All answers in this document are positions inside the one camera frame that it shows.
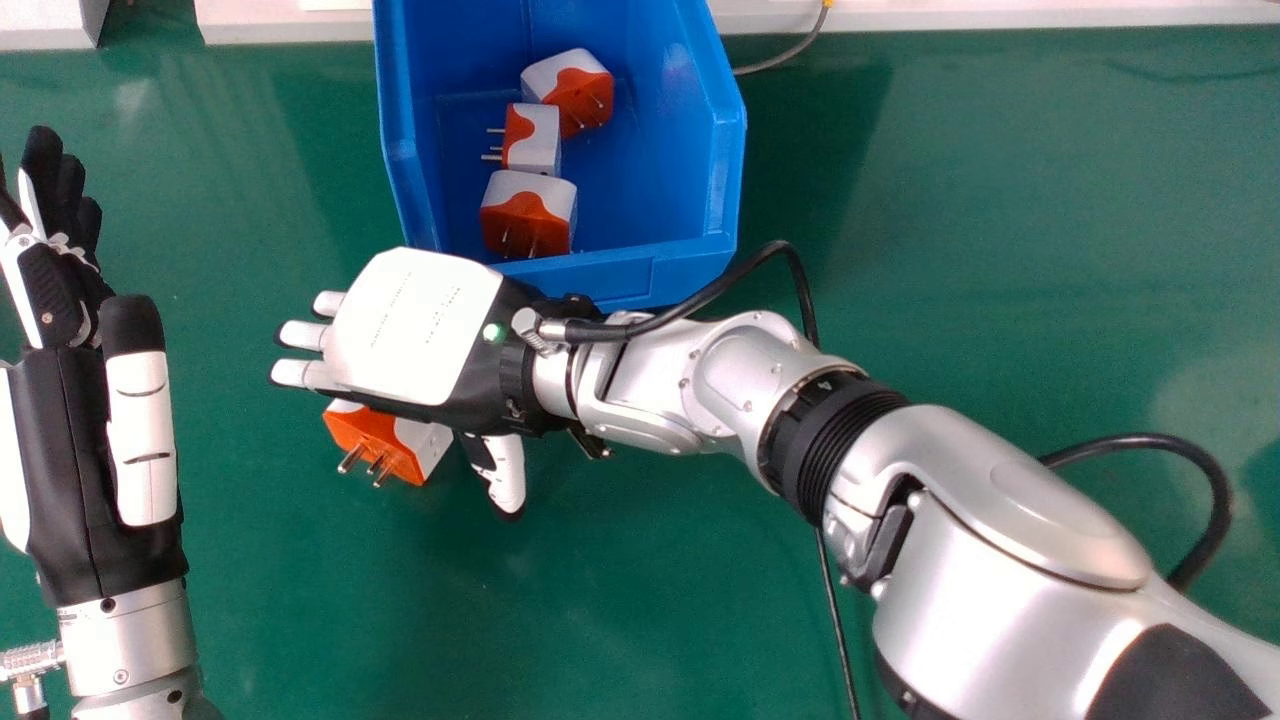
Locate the white-and-orange plug adapter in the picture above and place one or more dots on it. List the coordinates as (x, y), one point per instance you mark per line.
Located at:
(527, 212)
(572, 90)
(527, 138)
(385, 445)

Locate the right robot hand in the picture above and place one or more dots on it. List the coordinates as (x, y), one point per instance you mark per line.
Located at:
(415, 330)

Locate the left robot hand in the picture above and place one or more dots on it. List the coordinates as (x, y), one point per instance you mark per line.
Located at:
(75, 390)

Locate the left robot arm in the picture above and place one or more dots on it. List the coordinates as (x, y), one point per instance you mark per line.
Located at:
(125, 650)

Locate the blue plastic bin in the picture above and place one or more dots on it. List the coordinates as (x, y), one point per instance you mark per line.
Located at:
(600, 150)

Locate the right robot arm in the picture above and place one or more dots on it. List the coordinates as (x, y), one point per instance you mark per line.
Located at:
(960, 520)

